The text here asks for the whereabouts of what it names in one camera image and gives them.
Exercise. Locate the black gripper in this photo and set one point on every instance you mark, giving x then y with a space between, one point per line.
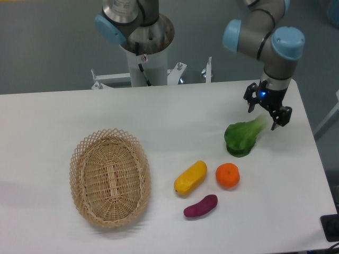
271 100

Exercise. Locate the green leafy vegetable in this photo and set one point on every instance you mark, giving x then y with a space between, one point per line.
240 138

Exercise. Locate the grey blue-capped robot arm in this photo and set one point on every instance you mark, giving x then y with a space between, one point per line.
259 37

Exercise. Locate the white table leg right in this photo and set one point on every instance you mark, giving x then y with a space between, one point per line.
327 121

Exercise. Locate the orange tangerine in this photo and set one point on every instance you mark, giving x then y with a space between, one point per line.
227 175

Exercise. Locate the yellow mango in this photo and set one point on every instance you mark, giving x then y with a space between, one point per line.
190 179

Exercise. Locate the purple sweet potato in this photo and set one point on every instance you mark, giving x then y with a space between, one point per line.
206 205

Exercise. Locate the black device at table edge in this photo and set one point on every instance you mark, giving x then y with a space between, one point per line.
330 227

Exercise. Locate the woven wicker basket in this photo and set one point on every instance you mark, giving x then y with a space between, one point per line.
109 178

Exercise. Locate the white metal base frame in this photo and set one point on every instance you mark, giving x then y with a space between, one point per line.
174 77

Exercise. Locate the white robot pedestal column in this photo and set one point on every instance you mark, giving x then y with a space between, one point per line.
147 53

